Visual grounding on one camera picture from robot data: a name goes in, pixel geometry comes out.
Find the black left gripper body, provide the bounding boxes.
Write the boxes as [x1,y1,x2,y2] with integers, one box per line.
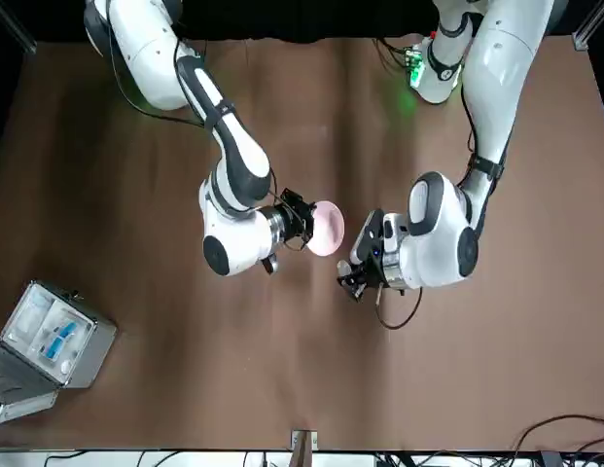
[357,260,388,294]

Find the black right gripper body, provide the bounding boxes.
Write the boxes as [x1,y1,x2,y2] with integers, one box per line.
[280,201,305,244]

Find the silver metal case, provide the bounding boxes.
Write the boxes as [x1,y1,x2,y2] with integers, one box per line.
[0,277,120,426]

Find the blue white medicine packet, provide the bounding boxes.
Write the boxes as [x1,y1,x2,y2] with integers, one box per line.
[44,323,80,360]

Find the white gauze packet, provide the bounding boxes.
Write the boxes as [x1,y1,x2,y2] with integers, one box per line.
[9,287,55,341]

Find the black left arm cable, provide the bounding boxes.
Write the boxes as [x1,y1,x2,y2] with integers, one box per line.
[373,284,424,331]

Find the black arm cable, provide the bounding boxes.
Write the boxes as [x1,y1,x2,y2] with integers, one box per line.
[373,284,424,331]
[104,28,210,131]

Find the aluminium frame post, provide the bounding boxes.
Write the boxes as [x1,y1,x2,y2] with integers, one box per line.
[572,0,604,51]
[289,428,319,467]

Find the black left base cables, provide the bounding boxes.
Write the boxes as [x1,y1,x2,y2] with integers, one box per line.
[375,37,415,69]

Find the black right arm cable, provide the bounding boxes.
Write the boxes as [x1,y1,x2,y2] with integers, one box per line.
[104,28,210,131]

